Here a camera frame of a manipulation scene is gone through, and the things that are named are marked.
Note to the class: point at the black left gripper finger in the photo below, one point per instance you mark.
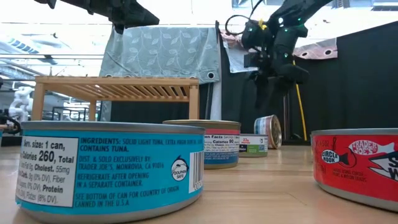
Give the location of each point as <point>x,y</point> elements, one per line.
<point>133,15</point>

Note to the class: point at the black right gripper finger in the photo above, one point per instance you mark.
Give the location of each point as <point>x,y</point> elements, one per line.
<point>260,90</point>

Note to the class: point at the blue label gold-rim can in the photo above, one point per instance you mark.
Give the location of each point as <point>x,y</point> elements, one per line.
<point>222,146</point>
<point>270,130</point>

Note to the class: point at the green label tuna can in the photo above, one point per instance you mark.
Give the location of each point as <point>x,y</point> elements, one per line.
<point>255,146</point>

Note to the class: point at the red label fish can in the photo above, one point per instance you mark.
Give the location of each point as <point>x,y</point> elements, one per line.
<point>357,168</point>

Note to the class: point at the teal label tuna can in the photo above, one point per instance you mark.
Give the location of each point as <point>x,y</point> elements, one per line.
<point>124,171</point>

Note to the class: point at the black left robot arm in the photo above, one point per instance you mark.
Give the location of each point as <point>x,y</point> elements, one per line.
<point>46,2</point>

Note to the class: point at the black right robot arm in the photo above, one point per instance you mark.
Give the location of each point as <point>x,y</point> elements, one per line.
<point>298,9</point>

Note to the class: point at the wooden slatted shelf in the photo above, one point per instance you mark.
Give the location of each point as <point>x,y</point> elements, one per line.
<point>118,80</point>

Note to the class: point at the black backdrop curtain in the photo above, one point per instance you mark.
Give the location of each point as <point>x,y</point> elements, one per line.
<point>236,102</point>
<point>149,110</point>
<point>357,87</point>

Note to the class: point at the metal stand pole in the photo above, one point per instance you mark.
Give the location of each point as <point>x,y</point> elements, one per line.
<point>286,118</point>

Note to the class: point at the white curtain strip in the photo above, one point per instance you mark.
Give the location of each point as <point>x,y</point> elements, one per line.
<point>216,102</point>

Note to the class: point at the pink eyelet curtain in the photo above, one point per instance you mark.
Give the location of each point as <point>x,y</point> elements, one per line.
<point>317,51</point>

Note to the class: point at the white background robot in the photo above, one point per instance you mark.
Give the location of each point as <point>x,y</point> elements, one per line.
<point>20,102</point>

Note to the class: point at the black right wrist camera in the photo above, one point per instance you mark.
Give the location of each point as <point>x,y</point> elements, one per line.
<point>253,60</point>

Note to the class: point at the black table frame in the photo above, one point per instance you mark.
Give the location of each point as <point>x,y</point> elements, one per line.
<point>295,142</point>

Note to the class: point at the black metal cart frame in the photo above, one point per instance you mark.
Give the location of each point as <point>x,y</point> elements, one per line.
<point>70,108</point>

